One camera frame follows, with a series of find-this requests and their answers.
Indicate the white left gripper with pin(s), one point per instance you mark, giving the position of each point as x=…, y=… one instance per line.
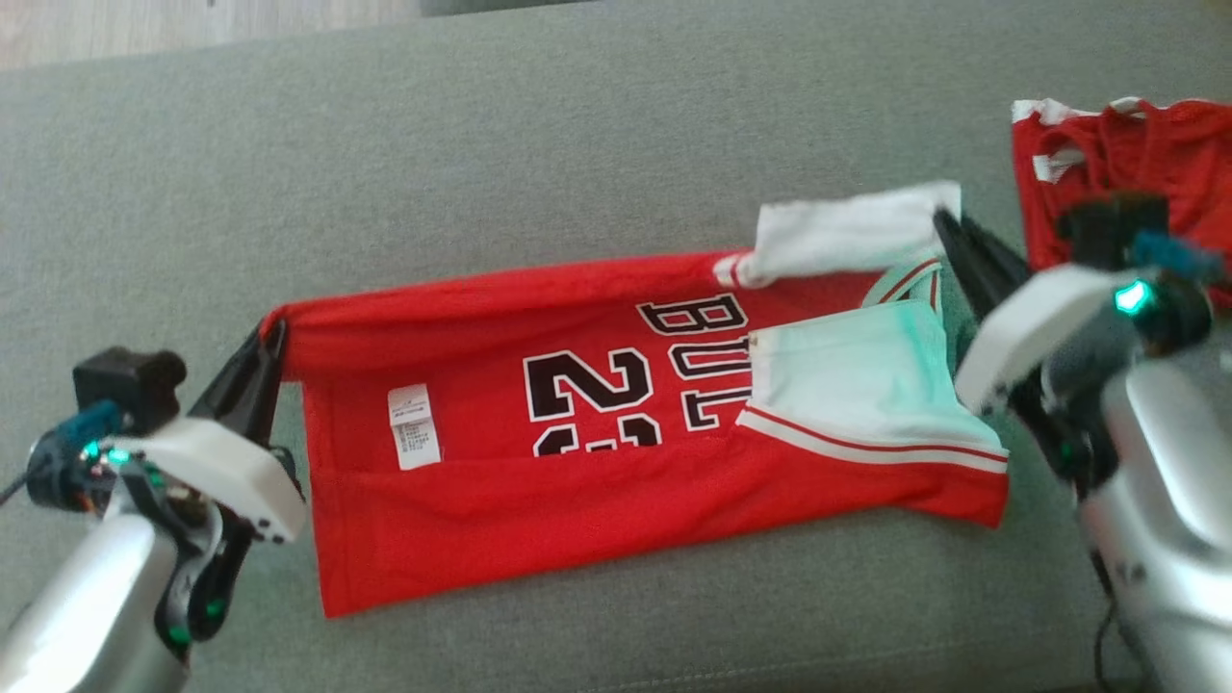
x=226, y=472

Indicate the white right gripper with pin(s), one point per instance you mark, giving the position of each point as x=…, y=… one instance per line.
x=1030, y=327

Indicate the red shorts with white stripes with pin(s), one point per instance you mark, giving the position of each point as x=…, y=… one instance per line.
x=1136, y=154

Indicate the red Bulls basketball jersey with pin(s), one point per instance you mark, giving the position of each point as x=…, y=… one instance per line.
x=500, y=500

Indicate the grey fabric sofa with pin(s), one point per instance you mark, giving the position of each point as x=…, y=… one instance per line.
x=481, y=144

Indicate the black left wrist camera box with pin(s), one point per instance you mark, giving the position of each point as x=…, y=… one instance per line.
x=130, y=385

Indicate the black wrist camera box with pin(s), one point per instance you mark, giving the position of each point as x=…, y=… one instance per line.
x=130, y=385
x=1112, y=229

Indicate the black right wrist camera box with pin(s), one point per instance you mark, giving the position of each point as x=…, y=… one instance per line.
x=1112, y=229

